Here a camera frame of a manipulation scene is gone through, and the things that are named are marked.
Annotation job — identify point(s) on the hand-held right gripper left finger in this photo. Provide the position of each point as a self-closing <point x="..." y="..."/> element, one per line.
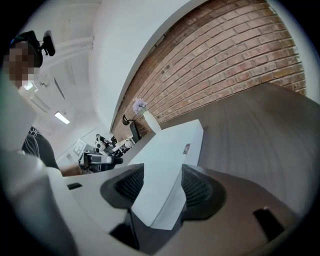
<point x="120" y="187"/>

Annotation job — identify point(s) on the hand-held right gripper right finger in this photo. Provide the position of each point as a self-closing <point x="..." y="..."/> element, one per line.
<point x="205" y="192"/>

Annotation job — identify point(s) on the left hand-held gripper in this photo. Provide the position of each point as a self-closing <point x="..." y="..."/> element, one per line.
<point x="96" y="160"/>

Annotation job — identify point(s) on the white box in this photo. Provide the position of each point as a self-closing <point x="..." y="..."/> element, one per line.
<point x="165" y="162"/>

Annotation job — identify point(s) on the person's left forearm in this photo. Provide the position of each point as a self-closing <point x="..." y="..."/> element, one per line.
<point x="71" y="170"/>

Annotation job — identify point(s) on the white round lamp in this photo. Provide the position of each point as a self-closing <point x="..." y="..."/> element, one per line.
<point x="128" y="143"/>

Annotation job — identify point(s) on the black office chair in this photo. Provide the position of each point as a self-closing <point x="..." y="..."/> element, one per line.
<point x="133" y="130"/>

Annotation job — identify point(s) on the white vase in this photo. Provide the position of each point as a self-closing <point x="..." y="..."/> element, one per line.
<point x="153" y="122"/>

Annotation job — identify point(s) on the purple flowers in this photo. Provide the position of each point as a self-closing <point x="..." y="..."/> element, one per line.
<point x="140" y="105"/>

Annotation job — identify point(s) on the ceiling light panel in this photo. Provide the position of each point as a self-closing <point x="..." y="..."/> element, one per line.
<point x="62" y="117"/>

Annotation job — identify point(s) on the person's black printed shirt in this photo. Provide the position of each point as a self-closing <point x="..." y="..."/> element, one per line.
<point x="42" y="150"/>

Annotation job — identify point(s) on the person's head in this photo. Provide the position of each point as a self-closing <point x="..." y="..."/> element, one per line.
<point x="22" y="62"/>

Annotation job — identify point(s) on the black head-worn camera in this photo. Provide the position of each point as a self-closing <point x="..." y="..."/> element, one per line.
<point x="49" y="43"/>

